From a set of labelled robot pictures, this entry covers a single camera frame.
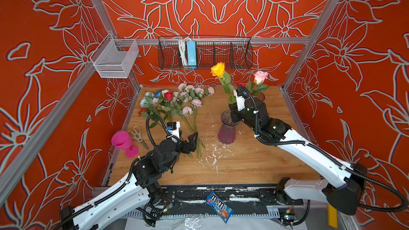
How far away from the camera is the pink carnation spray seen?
1.00m

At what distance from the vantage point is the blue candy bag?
0.69m

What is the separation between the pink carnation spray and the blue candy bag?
0.22 m
